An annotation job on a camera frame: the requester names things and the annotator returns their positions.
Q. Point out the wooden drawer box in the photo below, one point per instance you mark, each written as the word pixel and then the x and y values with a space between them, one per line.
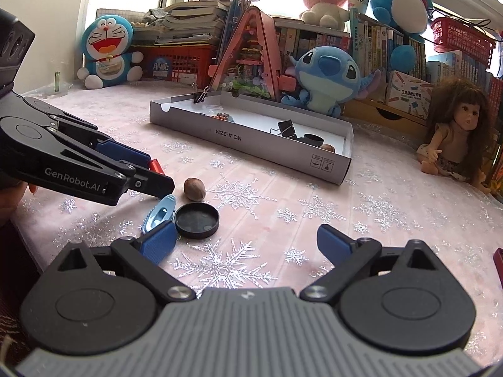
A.
pixel 377 116

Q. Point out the small green glass bottle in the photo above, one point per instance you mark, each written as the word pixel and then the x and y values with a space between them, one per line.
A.
pixel 57 82

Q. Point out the clear round plastic lid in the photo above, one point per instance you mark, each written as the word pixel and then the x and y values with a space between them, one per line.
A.
pixel 215 108

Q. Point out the blue white round plush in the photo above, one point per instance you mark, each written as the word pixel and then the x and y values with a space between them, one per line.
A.
pixel 401 4

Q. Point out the blue slim upright books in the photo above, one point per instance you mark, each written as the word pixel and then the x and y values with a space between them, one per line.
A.
pixel 234 27

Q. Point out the black binder clip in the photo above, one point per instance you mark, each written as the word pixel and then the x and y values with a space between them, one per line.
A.
pixel 201 95
pixel 285 129

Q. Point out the grey cardboard box tray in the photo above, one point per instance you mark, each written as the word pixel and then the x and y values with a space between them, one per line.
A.
pixel 251 141

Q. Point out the pink triangular dollhouse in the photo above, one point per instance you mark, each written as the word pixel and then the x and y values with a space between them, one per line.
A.
pixel 255 51

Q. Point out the white printed cardboard box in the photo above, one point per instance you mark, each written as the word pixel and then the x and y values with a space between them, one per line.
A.
pixel 408 94

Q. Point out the black hollow cap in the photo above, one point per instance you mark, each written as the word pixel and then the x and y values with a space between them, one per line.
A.
pixel 313 139

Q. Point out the dark red object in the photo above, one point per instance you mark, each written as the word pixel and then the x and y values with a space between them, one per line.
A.
pixel 499 265

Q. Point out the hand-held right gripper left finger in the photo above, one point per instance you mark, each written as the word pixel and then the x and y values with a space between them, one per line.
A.
pixel 159 241

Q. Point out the brown haired doll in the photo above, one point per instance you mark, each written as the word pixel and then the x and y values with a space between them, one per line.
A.
pixel 456 129

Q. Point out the red plastic basket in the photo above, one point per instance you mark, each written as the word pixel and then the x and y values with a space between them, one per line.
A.
pixel 463 41

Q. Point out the blue robot cat plush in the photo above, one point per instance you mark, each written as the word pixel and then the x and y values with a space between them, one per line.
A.
pixel 108 47

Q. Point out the red crayon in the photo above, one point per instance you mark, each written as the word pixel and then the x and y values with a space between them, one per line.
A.
pixel 157 167

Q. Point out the row of shelf books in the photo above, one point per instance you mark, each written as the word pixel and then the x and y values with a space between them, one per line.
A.
pixel 377 47

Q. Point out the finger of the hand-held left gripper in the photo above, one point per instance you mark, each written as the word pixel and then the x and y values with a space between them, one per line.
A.
pixel 122 151
pixel 153 184

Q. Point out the person's left hand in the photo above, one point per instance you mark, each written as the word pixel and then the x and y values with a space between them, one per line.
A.
pixel 13 200

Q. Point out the stack of lying books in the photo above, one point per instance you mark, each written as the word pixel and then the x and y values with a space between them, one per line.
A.
pixel 192 19

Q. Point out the black round lid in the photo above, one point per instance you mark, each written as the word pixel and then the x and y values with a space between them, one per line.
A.
pixel 196 220

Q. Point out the brown walnut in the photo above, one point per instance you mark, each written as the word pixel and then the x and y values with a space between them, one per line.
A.
pixel 327 148
pixel 195 189

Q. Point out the blue alien plush toy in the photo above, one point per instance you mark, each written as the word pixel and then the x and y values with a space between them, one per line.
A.
pixel 326 74

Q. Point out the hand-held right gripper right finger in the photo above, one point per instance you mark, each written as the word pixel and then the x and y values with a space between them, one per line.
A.
pixel 334 243

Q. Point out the pink snowflake tablecloth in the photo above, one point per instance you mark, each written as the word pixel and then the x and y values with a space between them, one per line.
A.
pixel 275 204

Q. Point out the light blue hair clip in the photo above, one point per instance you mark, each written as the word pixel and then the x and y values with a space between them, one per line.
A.
pixel 161 212

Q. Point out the red plastic crate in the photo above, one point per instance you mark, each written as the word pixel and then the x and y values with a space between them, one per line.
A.
pixel 177 63

